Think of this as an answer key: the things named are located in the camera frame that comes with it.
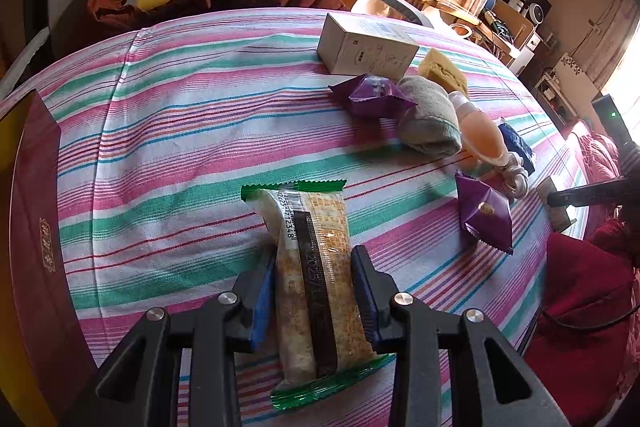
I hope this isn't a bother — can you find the white carton box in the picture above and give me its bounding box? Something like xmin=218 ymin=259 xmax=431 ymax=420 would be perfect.
xmin=316 ymin=13 xmax=421 ymax=80

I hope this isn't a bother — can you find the white patterned cabinet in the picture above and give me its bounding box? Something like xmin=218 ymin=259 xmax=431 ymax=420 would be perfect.
xmin=535 ymin=52 xmax=601 ymax=118

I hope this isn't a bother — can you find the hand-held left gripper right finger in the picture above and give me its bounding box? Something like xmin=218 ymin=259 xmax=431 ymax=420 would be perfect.
xmin=350 ymin=245 xmax=571 ymax=427

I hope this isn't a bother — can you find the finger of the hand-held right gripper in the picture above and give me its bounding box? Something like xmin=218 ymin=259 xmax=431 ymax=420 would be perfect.
xmin=546 ymin=177 xmax=628 ymax=208

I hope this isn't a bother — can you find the maroon storage box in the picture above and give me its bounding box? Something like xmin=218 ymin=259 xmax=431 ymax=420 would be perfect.
xmin=0 ymin=89 xmax=101 ymax=427

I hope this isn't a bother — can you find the white fleece strip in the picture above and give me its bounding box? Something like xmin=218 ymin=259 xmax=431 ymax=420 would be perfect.
xmin=0 ymin=27 xmax=51 ymax=94

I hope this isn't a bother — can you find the grey sock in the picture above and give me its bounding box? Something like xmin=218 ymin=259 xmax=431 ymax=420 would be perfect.
xmin=397 ymin=76 xmax=463 ymax=156

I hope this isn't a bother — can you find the purple snack packet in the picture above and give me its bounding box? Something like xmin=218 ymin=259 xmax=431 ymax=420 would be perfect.
xmin=454 ymin=171 xmax=515 ymax=255
xmin=328 ymin=74 xmax=418 ymax=120

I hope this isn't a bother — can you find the wooden desk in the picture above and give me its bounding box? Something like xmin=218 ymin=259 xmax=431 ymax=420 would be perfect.
xmin=350 ymin=0 xmax=536 ymax=58

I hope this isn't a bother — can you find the yellow sponge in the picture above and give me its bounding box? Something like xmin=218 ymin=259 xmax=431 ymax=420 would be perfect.
xmin=417 ymin=48 xmax=471 ymax=98

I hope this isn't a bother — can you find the cardboard box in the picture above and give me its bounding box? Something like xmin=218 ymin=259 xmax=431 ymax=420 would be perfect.
xmin=480 ymin=0 xmax=536 ymax=58

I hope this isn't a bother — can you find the red blanket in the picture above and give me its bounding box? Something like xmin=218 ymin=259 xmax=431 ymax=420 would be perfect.
xmin=522 ymin=122 xmax=640 ymax=427

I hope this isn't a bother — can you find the blue packet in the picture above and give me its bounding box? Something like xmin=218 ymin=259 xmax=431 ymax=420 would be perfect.
xmin=497 ymin=119 xmax=535 ymax=172

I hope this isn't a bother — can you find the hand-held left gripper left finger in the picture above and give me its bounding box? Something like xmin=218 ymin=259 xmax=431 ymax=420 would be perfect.
xmin=65 ymin=247 xmax=278 ymax=427

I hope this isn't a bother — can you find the small brown box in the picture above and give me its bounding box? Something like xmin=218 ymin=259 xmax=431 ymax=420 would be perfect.
xmin=536 ymin=177 xmax=577 ymax=234

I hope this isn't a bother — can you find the peach silicone brush with rope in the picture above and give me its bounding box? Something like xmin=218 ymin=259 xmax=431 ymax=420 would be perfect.
xmin=447 ymin=91 xmax=532 ymax=200

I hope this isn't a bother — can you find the green-ended snack packet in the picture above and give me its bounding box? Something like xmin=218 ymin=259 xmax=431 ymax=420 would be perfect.
xmin=241 ymin=179 xmax=396 ymax=410

